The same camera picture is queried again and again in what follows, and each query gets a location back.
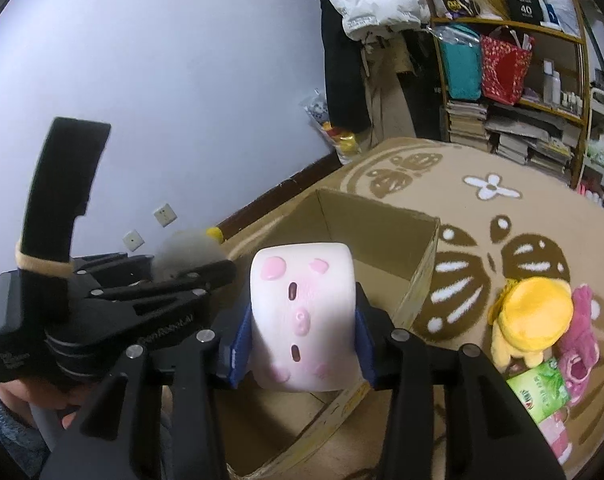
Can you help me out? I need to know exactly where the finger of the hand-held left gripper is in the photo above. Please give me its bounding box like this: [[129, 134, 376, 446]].
[[74, 252, 156, 286], [89, 260, 238, 313]]

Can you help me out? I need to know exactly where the yellow plush toy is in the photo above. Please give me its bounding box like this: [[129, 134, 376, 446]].
[[487, 276, 575, 373]]

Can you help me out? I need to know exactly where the beige rubber band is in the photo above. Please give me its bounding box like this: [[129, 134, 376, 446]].
[[16, 244, 75, 277]]

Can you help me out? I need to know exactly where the wide stack of magazines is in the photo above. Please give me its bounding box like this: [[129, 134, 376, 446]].
[[484, 105, 580, 181]]

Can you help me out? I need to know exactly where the green tissue packet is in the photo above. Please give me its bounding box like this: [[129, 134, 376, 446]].
[[507, 360, 572, 418]]

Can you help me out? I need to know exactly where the wooden shelf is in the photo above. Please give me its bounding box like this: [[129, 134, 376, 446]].
[[429, 0, 590, 187]]

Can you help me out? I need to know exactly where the teal bag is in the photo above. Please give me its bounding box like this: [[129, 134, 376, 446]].
[[439, 24, 483, 101]]

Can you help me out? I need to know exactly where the pink tissue packet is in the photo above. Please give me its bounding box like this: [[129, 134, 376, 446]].
[[537, 405, 574, 466]]

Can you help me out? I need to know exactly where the pink plush toy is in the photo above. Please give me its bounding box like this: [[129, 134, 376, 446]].
[[557, 284, 603, 406]]

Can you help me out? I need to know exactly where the pale green bag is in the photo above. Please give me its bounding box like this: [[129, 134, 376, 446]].
[[584, 130, 604, 171]]

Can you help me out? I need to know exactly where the white pig squishy pillow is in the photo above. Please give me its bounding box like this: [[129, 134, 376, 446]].
[[249, 242, 365, 393]]

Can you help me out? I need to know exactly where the clear snack bag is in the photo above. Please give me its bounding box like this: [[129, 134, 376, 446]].
[[299, 89, 331, 128]]

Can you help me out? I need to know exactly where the black coat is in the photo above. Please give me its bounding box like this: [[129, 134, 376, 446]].
[[309, 0, 373, 133]]

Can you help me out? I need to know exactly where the narrow stack of books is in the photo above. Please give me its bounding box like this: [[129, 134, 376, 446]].
[[442, 100, 489, 148]]

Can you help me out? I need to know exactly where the person's left hand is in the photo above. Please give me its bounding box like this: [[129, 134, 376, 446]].
[[0, 379, 90, 430]]

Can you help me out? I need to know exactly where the black box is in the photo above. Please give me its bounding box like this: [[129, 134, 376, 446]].
[[504, 0, 542, 23]]

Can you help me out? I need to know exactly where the beige coat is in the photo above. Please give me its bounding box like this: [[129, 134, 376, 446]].
[[359, 25, 419, 147]]

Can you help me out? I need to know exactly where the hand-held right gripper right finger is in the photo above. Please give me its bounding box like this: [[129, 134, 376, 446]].
[[353, 284, 568, 480]]

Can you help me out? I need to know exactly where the grey plush toy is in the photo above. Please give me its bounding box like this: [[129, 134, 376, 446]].
[[153, 229, 233, 282]]

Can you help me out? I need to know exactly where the person's left forearm blue sleeve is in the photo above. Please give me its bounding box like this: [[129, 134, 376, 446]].
[[0, 352, 53, 466]]

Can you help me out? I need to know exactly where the cardboard box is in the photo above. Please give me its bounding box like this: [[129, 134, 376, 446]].
[[209, 187, 440, 478]]

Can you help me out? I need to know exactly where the red patterned bag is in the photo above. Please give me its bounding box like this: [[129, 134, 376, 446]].
[[480, 27, 535, 106]]

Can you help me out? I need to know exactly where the group of white bottles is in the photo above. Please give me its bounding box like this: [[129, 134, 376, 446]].
[[542, 60, 585, 113]]

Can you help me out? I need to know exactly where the red and yellow packet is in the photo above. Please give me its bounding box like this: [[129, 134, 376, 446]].
[[322, 122, 361, 163]]

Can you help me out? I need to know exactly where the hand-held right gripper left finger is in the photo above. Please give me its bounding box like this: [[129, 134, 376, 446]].
[[39, 304, 255, 480]]

